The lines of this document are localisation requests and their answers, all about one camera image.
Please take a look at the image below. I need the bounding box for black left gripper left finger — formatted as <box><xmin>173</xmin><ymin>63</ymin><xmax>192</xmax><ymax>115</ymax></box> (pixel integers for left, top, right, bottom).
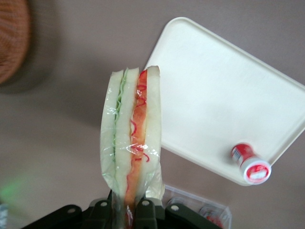
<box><xmin>89</xmin><ymin>190</ymin><xmax>118</xmax><ymax>229</ymax></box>

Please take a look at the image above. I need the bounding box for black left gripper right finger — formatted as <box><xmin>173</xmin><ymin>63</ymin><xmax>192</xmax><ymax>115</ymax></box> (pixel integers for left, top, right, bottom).
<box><xmin>134</xmin><ymin>198</ymin><xmax>156</xmax><ymax>229</ymax></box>

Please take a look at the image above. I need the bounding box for triangle sandwich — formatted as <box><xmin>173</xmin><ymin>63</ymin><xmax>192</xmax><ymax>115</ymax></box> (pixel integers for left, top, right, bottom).
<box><xmin>99</xmin><ymin>65</ymin><xmax>165</xmax><ymax>229</ymax></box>

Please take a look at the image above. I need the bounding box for beige plastic tray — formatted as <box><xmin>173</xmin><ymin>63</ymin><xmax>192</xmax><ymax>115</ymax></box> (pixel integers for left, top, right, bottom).
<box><xmin>142</xmin><ymin>16</ymin><xmax>305</xmax><ymax>187</ymax></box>

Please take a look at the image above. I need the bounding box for round brown wicker basket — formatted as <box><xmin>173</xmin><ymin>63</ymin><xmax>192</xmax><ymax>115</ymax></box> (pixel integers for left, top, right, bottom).
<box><xmin>0</xmin><ymin>0</ymin><xmax>31</xmax><ymax>86</ymax></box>

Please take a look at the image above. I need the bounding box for clear acrylic bottle rack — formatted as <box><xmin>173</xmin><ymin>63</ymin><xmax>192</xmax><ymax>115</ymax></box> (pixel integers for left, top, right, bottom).
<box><xmin>163</xmin><ymin>183</ymin><xmax>232</xmax><ymax>229</ymax></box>

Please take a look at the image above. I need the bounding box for red cola bottle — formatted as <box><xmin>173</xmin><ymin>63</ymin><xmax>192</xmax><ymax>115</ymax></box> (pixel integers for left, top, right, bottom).
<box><xmin>199</xmin><ymin>204</ymin><xmax>224</xmax><ymax>229</ymax></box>

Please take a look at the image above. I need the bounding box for small red yogurt cup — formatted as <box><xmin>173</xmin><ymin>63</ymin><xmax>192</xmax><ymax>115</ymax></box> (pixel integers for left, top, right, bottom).
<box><xmin>230</xmin><ymin>142</ymin><xmax>272</xmax><ymax>186</ymax></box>

